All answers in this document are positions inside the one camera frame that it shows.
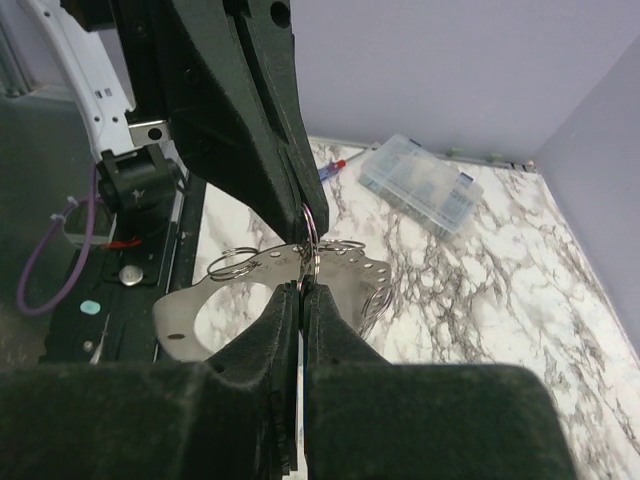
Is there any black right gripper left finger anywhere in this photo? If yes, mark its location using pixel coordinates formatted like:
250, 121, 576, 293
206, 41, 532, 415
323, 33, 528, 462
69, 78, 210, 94
1, 284, 299, 479

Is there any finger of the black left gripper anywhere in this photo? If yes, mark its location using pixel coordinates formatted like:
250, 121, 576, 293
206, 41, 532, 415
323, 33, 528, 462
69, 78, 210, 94
114, 1, 306, 243
224, 1, 329, 235

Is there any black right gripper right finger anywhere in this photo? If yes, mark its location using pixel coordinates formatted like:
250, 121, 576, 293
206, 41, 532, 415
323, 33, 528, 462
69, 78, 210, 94
302, 285, 575, 479

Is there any silver metal keyring holder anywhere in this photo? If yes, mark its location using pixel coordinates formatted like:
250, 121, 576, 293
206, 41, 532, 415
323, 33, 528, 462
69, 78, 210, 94
151, 238, 394, 364

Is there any key with black tag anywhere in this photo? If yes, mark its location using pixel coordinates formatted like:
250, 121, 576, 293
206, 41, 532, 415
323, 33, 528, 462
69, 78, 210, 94
294, 202, 324, 351

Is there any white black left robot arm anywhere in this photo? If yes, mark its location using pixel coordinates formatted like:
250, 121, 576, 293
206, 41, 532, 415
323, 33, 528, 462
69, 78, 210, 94
22, 1, 329, 243

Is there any clear plastic screw organizer box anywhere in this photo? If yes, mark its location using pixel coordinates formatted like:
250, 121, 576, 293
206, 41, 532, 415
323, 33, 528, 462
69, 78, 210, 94
359, 134, 483, 240

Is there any blue red handled screwdriver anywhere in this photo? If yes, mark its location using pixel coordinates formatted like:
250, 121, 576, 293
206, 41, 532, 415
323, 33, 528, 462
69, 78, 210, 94
318, 144, 380, 183

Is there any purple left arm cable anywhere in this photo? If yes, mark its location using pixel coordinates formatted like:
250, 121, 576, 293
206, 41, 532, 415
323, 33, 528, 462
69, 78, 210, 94
17, 164, 104, 316

